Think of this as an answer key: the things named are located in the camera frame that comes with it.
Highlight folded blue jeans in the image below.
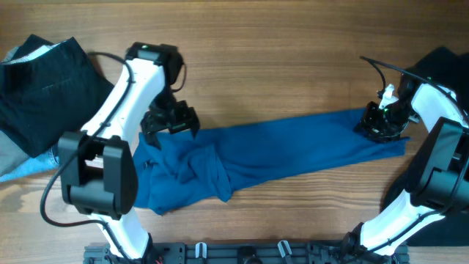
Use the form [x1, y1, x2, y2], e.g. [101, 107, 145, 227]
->
[1, 145, 59, 183]

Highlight folded black garment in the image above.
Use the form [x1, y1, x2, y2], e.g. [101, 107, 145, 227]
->
[1, 34, 114, 158]

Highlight black garment pile right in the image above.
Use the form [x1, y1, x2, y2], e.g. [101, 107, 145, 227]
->
[380, 45, 469, 247]

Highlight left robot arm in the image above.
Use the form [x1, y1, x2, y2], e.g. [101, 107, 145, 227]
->
[56, 42, 200, 263]

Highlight folded grey garment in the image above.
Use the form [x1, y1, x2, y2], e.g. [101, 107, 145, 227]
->
[0, 132, 29, 176]

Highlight blue polo shirt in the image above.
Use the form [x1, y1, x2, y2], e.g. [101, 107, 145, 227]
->
[133, 109, 406, 215]

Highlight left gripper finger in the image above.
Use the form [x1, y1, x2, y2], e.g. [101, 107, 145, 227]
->
[189, 122, 200, 139]
[144, 131, 161, 150]

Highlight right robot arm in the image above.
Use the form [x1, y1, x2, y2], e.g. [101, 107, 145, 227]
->
[340, 74, 468, 263]

